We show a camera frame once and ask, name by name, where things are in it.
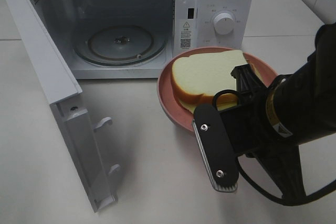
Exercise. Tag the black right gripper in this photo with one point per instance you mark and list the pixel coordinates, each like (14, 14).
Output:
(250, 134)

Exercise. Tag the pink round plate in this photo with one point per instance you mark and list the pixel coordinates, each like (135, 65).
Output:
(182, 117)

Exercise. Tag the sandwich with lettuce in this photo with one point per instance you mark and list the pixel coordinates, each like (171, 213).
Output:
(198, 77)

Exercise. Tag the white microwave door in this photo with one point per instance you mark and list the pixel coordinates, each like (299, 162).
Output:
(97, 170)

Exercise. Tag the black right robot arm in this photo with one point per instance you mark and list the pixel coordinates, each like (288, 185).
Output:
(270, 122)

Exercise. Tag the upper white power knob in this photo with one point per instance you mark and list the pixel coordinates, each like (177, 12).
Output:
(223, 22)

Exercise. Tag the glass microwave turntable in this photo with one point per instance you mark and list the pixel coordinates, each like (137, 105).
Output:
(119, 45)

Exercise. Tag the white microwave oven body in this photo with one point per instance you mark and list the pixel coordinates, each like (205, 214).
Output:
(188, 22)

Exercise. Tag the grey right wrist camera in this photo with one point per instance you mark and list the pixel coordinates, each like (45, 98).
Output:
(215, 148)

